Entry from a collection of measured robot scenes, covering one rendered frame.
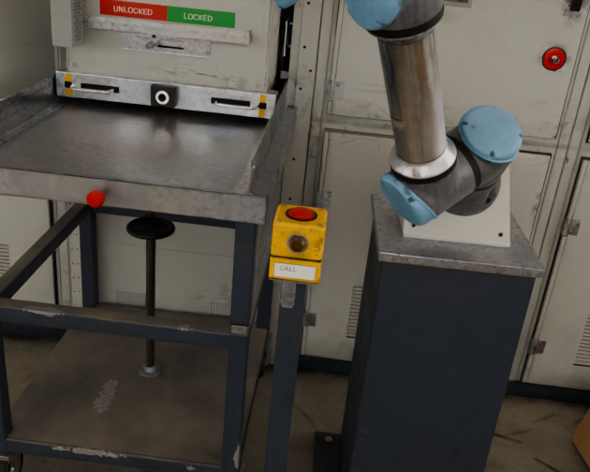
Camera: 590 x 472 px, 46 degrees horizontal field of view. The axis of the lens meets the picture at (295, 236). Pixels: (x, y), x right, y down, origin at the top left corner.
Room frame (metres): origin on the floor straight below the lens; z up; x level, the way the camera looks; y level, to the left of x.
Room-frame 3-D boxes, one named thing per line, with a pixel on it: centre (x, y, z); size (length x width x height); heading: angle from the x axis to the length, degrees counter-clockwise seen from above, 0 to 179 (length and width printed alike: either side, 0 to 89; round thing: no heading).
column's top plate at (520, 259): (1.35, -0.33, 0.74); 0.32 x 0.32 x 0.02; 89
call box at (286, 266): (0.98, -0.01, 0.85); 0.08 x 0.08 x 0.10; 88
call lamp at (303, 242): (0.94, 0.00, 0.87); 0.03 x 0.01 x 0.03; 88
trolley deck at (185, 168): (1.53, 0.35, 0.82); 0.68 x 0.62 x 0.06; 178
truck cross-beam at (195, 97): (1.68, 0.35, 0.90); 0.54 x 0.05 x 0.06; 88
